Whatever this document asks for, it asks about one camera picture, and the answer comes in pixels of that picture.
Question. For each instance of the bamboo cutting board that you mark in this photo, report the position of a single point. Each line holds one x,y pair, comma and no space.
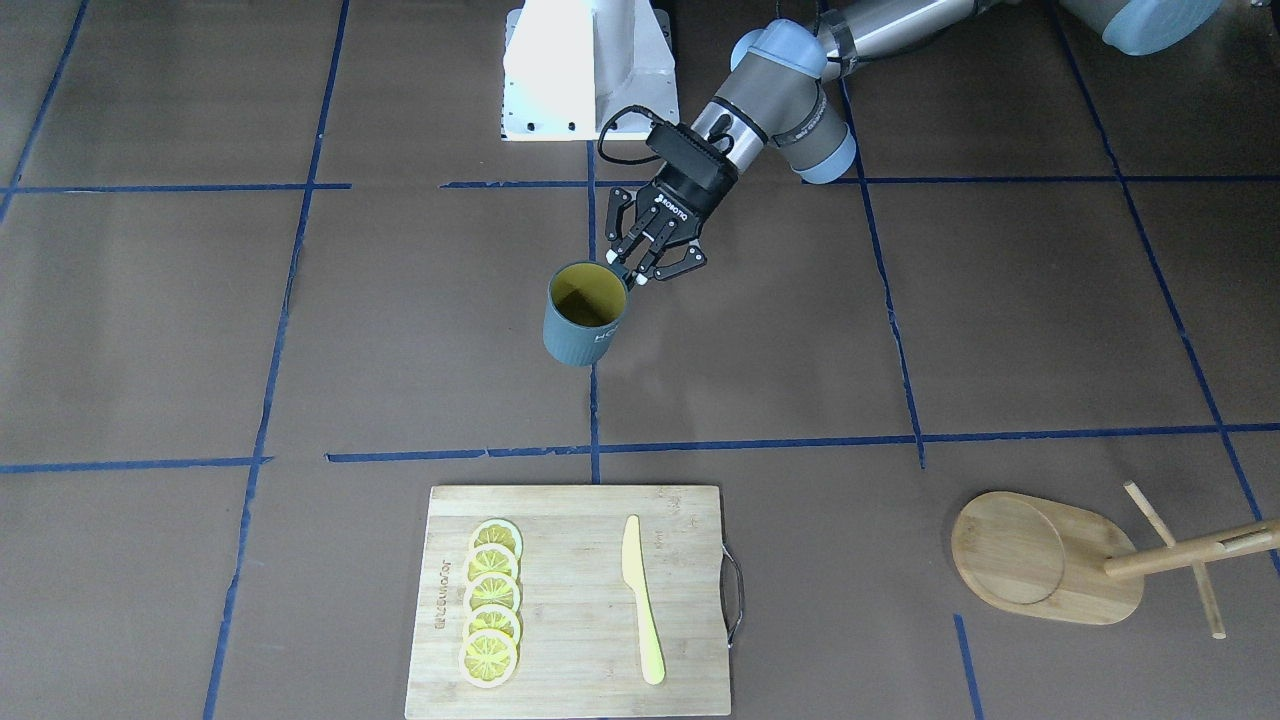
578,653

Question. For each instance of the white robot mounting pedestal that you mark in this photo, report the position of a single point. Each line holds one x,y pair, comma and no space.
569,66

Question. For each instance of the dark green HOME mug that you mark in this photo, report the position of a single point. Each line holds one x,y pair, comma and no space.
586,303

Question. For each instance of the lemon slice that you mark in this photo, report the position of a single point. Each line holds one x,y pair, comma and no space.
488,658
493,588
499,531
497,617
491,558

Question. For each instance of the wooden cup storage rack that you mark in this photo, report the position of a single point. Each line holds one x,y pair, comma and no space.
1049,560

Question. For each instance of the yellow plastic knife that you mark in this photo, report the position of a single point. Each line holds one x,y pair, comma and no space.
652,663

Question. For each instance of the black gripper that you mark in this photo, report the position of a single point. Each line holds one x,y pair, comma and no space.
679,203

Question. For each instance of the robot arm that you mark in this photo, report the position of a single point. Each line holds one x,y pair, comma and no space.
773,98

